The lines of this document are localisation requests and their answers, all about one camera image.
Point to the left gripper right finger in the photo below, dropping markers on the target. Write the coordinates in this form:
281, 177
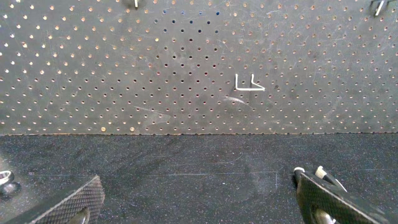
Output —
329, 202

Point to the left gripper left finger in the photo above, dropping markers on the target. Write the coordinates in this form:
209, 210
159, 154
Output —
77, 202

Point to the wrench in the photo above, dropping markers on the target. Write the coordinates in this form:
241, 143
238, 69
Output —
5, 177

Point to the black pegboard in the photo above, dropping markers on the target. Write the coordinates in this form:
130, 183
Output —
199, 62

